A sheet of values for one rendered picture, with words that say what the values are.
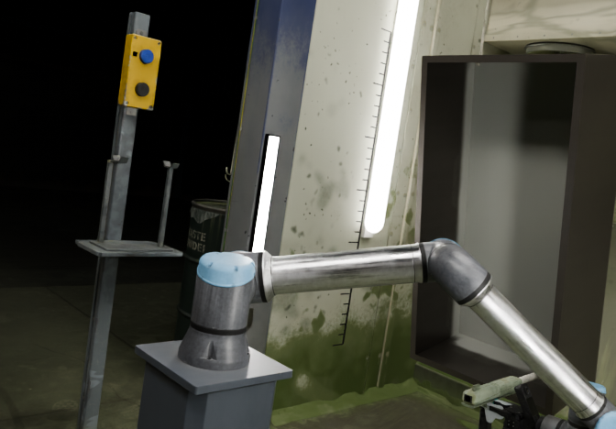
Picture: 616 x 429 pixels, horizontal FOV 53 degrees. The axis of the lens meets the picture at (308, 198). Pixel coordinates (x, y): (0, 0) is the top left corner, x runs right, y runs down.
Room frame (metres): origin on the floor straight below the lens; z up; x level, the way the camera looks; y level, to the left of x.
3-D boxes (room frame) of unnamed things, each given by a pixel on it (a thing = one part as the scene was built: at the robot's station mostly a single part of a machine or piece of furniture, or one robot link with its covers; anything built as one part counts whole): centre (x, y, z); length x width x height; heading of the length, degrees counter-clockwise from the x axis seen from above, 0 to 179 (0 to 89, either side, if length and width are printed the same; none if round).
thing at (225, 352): (1.62, 0.19, 0.69); 0.19 x 0.19 x 0.10
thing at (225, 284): (1.63, 0.19, 0.83); 0.17 x 0.15 x 0.18; 177
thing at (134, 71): (2.29, 0.68, 1.42); 0.12 x 0.06 x 0.26; 133
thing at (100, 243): (2.22, 0.60, 0.95); 0.26 x 0.15 x 0.32; 133
